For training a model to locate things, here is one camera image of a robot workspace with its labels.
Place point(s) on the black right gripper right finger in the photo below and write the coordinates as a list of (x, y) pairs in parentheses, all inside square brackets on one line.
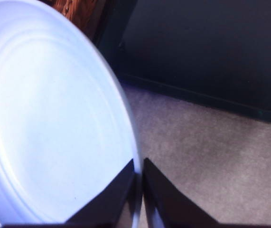
[(171, 206)]

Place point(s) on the black rectangular tray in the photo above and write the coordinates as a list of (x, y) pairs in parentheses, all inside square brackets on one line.
[(197, 47)]

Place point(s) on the blue round plate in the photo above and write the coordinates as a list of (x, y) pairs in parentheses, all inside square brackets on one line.
[(54, 107)]

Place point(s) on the brown wicker basket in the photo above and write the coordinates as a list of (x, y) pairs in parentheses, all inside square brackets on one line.
[(78, 12)]

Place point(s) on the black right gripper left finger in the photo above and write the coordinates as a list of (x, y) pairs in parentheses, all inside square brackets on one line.
[(111, 204)]

